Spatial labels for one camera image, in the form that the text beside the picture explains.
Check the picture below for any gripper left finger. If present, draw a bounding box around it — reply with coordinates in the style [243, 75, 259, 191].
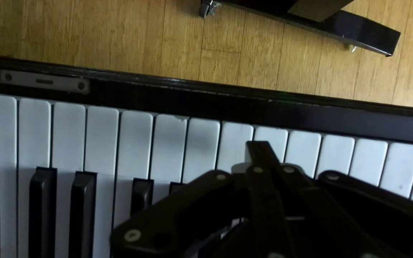
[110, 141, 295, 258]

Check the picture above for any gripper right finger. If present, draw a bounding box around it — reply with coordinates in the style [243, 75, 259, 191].
[263, 141, 413, 258]

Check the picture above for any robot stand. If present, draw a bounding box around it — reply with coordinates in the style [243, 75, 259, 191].
[199, 0, 401, 57]

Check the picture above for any black piano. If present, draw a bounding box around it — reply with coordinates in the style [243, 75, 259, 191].
[0, 52, 413, 258]

